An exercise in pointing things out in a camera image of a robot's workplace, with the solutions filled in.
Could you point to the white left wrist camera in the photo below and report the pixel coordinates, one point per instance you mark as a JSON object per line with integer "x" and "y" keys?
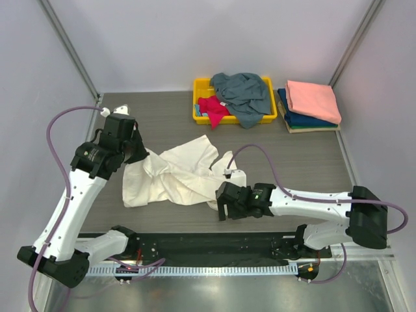
{"x": 123, "y": 109}

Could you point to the right aluminium corner post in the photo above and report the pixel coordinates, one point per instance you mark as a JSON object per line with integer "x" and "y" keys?
{"x": 356, "y": 40}

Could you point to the folded navy blue t shirt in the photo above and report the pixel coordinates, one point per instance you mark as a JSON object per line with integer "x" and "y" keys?
{"x": 296, "y": 120}

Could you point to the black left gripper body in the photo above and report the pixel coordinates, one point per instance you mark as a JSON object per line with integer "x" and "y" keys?
{"x": 121, "y": 150}

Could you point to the magenta red t shirt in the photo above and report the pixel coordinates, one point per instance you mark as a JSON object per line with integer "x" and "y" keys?
{"x": 213, "y": 108}

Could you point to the left aluminium corner post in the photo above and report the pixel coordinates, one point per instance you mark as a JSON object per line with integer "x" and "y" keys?
{"x": 62, "y": 35}

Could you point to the folded pink t shirt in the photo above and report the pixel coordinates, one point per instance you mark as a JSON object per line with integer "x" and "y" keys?
{"x": 313, "y": 100}

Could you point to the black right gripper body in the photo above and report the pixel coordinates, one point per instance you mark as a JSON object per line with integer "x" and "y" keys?
{"x": 237, "y": 212}

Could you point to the light blue cloth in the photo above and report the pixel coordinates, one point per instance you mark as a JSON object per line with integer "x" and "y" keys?
{"x": 197, "y": 110}

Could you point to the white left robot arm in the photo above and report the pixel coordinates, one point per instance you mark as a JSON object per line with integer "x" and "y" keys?
{"x": 56, "y": 253}

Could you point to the aluminium frame rail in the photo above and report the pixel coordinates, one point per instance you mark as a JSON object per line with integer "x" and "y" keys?
{"x": 357, "y": 253}

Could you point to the white slotted cable duct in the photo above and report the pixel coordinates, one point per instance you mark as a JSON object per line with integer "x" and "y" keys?
{"x": 112, "y": 269}

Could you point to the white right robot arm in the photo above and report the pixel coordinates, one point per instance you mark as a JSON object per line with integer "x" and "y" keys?
{"x": 357, "y": 216}

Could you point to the aluminium corner post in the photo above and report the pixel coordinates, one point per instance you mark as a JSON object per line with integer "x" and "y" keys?
{"x": 356, "y": 40}
{"x": 62, "y": 35}

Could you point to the cream white t shirt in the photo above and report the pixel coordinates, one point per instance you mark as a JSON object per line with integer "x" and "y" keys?
{"x": 188, "y": 174}

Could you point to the grey blue t shirt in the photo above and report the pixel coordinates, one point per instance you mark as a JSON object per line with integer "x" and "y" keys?
{"x": 246, "y": 96}

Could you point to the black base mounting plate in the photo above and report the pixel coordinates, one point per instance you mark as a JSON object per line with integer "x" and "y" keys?
{"x": 260, "y": 249}

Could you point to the yellow plastic bin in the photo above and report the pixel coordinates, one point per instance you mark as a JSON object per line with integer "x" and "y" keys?
{"x": 203, "y": 89}

